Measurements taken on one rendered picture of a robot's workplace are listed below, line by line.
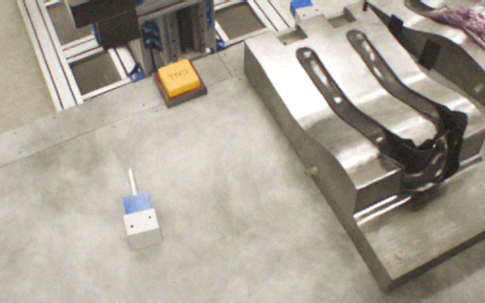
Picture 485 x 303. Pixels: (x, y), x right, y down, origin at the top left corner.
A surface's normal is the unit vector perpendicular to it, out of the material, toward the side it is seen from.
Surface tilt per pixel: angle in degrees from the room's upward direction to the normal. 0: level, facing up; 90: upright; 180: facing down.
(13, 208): 0
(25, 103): 0
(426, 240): 0
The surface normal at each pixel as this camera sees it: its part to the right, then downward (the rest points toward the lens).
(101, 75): 0.00, -0.56
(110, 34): 0.44, 0.74
